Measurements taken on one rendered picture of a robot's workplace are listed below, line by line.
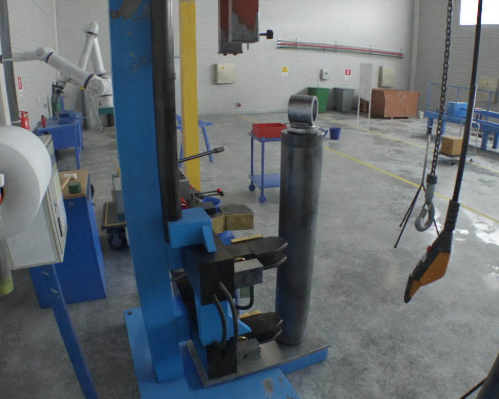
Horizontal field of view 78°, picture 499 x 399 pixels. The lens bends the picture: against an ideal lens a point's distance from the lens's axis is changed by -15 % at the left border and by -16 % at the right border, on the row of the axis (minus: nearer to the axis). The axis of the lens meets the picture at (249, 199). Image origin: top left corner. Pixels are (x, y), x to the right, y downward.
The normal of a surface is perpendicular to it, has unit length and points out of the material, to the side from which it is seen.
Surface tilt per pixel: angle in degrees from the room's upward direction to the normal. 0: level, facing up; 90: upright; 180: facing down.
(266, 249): 0
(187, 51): 90
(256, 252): 0
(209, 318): 90
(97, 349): 0
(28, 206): 90
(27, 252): 90
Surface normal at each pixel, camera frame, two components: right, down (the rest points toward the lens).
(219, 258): 0.00, -0.93
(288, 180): -0.68, 0.27
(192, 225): 0.39, 0.33
